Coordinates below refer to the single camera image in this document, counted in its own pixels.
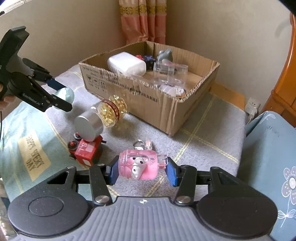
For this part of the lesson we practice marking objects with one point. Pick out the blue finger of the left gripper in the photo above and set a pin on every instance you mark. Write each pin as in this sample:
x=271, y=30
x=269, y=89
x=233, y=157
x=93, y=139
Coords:
x=52, y=100
x=42, y=75

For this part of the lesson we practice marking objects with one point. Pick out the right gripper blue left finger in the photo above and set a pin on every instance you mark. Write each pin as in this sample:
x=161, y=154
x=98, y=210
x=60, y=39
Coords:
x=101, y=176

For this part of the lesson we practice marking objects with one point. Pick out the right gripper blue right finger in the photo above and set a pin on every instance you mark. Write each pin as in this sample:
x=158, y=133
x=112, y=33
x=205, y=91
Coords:
x=184, y=177

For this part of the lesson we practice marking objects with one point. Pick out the pale green ball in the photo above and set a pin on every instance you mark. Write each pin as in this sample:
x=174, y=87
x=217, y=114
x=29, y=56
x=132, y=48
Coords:
x=66, y=94

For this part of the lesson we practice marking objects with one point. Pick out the clear plastic box red label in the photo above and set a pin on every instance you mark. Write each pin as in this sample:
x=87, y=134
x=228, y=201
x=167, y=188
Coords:
x=170, y=74

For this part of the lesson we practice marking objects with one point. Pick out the person's left hand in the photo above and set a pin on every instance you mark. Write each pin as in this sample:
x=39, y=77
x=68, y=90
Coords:
x=6, y=102

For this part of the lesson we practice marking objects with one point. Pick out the glass jar with yellow beads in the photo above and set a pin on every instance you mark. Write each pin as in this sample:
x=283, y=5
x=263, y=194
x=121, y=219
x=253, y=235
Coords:
x=105, y=114

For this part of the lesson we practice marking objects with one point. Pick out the white rectangular box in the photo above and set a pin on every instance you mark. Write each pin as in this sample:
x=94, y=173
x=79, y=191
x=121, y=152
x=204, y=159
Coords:
x=126, y=64

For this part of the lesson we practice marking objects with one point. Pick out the cardboard box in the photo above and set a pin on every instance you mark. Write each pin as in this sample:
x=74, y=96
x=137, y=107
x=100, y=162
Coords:
x=143, y=100

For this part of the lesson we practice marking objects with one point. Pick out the light blue floral bedding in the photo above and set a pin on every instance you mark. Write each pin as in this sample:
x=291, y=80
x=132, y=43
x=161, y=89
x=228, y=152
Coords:
x=268, y=165

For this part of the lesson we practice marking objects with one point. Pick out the pink curtain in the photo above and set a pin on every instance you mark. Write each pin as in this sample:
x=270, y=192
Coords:
x=143, y=20

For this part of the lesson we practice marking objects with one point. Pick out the grey animal figurine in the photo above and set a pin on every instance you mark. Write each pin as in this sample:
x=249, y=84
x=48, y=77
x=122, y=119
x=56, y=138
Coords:
x=165, y=55

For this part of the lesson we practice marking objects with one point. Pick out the wooden bed headboard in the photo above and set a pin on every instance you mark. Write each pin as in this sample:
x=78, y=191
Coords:
x=282, y=97

